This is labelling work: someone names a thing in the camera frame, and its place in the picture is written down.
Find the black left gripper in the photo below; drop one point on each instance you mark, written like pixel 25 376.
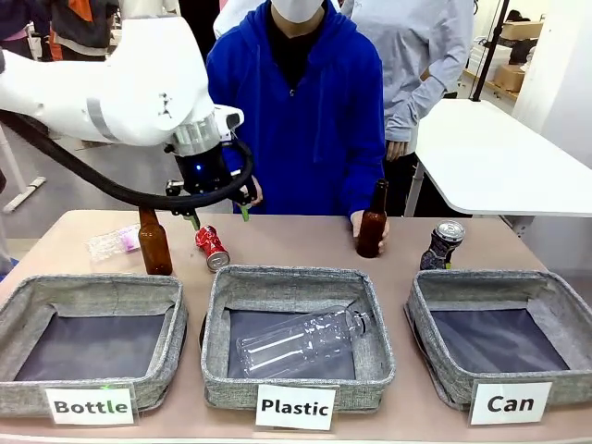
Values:
pixel 203 171

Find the crushed red can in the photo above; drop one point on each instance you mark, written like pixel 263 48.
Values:
pixel 212 247

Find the brown glass bottle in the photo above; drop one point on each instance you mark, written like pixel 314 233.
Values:
pixel 371 231
pixel 155 250

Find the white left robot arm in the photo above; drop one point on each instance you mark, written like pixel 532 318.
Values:
pixel 115 92

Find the person's left forearm blue sleeve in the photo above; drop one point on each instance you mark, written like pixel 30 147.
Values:
pixel 363 185

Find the grey fabric basket labelled Plastic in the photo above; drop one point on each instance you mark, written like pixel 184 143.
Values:
pixel 296 277

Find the grey fabric basket labelled Bottle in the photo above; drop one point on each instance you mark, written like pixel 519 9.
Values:
pixel 88 287

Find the crushed dark blue can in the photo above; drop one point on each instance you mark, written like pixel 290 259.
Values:
pixel 439 247

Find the grey fabric basket labelled Can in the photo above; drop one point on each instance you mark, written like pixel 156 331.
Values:
pixel 490 284

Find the white Can label card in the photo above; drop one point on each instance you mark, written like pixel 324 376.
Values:
pixel 510 403

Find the person's right hand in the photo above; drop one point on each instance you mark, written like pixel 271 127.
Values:
pixel 259 194

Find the person's left hand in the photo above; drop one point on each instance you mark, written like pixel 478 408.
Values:
pixel 356 225

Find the bystander bare hand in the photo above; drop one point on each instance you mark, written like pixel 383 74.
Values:
pixel 397 151

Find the person in blue hoodie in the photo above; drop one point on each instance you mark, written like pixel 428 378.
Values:
pixel 300 139

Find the clear plastic wrapper pink print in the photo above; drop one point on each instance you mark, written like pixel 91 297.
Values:
pixel 113 242

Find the clear plastic bottle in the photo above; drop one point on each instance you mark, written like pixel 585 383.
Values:
pixel 300 340

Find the white desk leg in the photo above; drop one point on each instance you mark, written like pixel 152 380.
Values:
pixel 18 185

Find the white face mask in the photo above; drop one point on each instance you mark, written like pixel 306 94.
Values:
pixel 296 9

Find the bystander in orange dark jacket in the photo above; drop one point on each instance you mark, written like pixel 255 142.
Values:
pixel 83 28

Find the white Plastic label card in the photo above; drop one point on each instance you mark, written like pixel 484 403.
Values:
pixel 295 407

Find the bystander in grey hoodie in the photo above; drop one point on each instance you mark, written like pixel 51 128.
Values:
pixel 411 55

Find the white Bottle label card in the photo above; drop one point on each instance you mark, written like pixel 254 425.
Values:
pixel 91 406

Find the bystander in dark purple top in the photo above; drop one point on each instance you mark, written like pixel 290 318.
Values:
pixel 23 23

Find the white side table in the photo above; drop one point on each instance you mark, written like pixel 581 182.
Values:
pixel 485 162

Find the black stand pole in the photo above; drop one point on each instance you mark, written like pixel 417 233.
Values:
pixel 490 46

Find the large cardboard box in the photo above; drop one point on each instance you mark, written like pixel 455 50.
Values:
pixel 509 77

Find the small cardboard box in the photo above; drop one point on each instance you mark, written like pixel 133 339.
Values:
pixel 521 30

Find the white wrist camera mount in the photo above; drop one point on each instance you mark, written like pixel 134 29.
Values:
pixel 230 118

